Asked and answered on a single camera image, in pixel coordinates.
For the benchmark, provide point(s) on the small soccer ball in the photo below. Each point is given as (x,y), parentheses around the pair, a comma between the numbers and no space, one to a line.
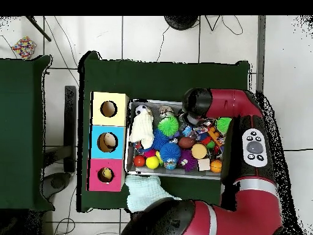
(141,108)

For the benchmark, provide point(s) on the black rod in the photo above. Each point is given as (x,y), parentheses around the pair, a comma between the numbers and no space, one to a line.
(38,28)

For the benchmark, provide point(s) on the large blue spiky ball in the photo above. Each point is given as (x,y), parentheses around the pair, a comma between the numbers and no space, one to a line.
(160,139)

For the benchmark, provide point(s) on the purple spiky ball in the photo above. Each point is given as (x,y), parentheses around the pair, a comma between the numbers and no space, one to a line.
(188,159)

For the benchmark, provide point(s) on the black round stand base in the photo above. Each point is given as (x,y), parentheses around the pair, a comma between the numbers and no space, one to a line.
(180,21)

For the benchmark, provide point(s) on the mint green cloth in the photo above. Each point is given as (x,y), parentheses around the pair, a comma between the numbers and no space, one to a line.
(144,191)

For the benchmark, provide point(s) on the multicoloured patterned object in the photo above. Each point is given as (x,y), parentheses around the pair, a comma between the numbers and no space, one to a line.
(23,47)

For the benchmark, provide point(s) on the yellow plush toy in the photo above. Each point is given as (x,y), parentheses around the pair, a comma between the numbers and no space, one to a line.
(106,173)

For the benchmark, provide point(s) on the small orange basketball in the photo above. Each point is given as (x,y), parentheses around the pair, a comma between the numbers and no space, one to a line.
(215,166)

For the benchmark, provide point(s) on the red ball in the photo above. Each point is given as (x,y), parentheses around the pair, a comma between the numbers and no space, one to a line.
(139,160)

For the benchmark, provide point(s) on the black chair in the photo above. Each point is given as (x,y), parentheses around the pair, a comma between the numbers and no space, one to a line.
(70,127)

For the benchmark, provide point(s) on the cream waffle cloth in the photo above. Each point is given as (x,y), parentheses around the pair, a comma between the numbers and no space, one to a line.
(142,128)

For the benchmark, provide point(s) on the dark green tablecloth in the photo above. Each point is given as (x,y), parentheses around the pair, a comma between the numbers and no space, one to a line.
(22,132)
(146,78)

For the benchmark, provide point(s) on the wooden box with three holes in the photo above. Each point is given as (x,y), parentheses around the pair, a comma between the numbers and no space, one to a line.
(119,147)

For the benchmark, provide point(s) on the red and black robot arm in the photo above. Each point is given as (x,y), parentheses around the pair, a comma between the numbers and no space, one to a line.
(230,103)

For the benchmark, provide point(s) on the clear mesh bin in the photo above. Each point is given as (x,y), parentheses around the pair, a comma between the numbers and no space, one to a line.
(161,172)

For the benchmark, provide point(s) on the yellow-green ball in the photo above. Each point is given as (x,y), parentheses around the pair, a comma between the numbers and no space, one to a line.
(152,162)

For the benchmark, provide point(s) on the brown toy football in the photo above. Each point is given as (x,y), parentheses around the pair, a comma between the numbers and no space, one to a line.
(186,142)

